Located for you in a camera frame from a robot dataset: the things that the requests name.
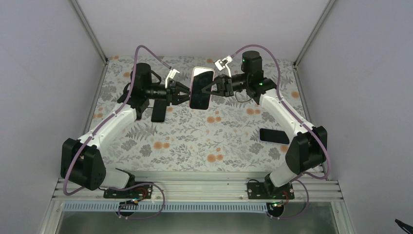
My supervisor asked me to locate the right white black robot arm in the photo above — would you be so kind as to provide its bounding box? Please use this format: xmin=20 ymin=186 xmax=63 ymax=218
xmin=201 ymin=51 xmax=328 ymax=198

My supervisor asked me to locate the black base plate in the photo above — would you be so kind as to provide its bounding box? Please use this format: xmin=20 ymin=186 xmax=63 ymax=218
xmin=246 ymin=179 xmax=295 ymax=200
xmin=103 ymin=184 xmax=153 ymax=200

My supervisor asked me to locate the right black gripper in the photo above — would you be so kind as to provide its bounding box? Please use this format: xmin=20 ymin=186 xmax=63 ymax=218
xmin=200 ymin=73 xmax=248 ymax=98

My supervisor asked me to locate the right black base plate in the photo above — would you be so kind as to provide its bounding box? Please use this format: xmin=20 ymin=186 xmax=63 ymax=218
xmin=246 ymin=179 xmax=295 ymax=200

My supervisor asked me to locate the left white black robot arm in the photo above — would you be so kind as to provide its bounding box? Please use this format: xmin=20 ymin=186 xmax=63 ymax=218
xmin=60 ymin=63 xmax=189 ymax=197

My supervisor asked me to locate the floral patterned table mat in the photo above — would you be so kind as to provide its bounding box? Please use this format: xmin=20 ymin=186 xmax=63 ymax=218
xmin=91 ymin=56 xmax=304 ymax=172

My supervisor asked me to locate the grey slotted cable duct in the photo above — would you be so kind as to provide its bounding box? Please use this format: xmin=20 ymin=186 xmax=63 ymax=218
xmin=63 ymin=201 xmax=272 ymax=213

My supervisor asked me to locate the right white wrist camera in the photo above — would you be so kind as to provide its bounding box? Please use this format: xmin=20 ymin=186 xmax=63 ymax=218
xmin=214 ymin=56 xmax=233 ymax=78

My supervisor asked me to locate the right aluminium corner post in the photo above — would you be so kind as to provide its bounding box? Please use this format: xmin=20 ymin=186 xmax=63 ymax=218
xmin=294 ymin=0 xmax=336 ymax=67

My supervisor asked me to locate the left aluminium corner post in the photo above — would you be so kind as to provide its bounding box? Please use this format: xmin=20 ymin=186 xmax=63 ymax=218
xmin=69 ymin=0 xmax=108 ymax=64

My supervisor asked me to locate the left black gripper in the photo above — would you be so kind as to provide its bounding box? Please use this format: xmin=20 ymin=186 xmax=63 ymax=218
xmin=145 ymin=81 xmax=196 ymax=107

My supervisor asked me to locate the cased black phone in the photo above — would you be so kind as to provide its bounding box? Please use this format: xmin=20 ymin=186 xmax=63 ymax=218
xmin=259 ymin=128 xmax=290 ymax=145
xmin=189 ymin=67 xmax=215 ymax=110
xmin=151 ymin=100 xmax=168 ymax=123

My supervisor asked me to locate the black object bottom corner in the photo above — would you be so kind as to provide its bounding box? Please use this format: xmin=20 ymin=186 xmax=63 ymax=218
xmin=394 ymin=219 xmax=413 ymax=234

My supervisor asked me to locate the aluminium corner post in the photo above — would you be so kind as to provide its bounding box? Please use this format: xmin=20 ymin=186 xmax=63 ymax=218
xmin=294 ymin=0 xmax=336 ymax=67
xmin=69 ymin=0 xmax=108 ymax=64

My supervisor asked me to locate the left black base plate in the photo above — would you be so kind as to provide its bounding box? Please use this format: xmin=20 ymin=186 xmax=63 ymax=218
xmin=103 ymin=184 xmax=153 ymax=200

